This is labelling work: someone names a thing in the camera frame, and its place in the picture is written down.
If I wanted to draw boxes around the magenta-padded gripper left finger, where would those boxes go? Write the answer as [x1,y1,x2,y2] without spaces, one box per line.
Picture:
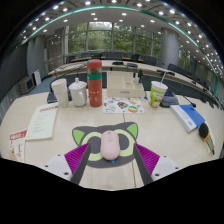
[43,142,93,186]

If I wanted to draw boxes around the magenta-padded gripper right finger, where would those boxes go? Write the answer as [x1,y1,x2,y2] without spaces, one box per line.
[132,142,183,186]

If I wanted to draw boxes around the pink computer mouse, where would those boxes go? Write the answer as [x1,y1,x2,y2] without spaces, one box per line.
[99,130,121,162]

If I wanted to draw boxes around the cat-face mouse pad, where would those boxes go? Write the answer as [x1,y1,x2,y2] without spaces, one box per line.
[71,121,140,169]

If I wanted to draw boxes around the red and white booklet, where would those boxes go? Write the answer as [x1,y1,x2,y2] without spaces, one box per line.
[8,129,28,163]

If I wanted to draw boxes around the white sheet with red heading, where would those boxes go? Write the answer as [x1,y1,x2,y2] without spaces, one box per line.
[24,102,60,142]

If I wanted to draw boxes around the black handheld microphone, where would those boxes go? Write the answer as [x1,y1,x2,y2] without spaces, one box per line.
[198,122,216,156]

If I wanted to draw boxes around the blue and white book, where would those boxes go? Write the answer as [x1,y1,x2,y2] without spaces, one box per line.
[169,103,206,134]

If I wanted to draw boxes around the black conference microphone unit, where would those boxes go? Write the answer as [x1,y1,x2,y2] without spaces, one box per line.
[46,64,86,104]
[159,91,198,109]

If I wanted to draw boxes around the white paper cup with straw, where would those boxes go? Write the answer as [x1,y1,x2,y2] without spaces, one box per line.
[148,71,169,109]

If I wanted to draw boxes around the stack of white paper cups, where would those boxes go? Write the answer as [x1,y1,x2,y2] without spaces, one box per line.
[50,78,70,108]

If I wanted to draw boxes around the colourful sticker sheet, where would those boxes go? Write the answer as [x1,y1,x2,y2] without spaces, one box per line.
[102,96,146,115]

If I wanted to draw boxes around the white lidded mug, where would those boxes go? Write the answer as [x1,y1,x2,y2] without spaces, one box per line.
[68,77,88,108]

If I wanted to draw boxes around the grey box monitor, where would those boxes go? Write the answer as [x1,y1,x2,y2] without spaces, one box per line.
[18,75,36,95]

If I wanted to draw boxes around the cream cardboard organizer box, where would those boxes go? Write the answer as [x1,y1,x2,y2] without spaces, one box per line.
[106,70,146,99]

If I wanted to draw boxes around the red bottle with green band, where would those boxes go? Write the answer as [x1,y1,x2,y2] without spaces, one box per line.
[86,59,104,108]

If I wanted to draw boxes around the white floor appliance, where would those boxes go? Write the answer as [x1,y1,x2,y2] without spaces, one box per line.
[32,69,43,87]

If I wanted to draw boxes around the dark office chairs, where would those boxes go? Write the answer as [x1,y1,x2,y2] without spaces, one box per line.
[64,51,224,108]

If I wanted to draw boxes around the long curved conference desk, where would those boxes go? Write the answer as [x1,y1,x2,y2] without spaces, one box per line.
[48,59,221,101]

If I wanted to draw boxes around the ceiling lights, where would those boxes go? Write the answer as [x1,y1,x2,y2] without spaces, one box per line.
[19,0,224,81]

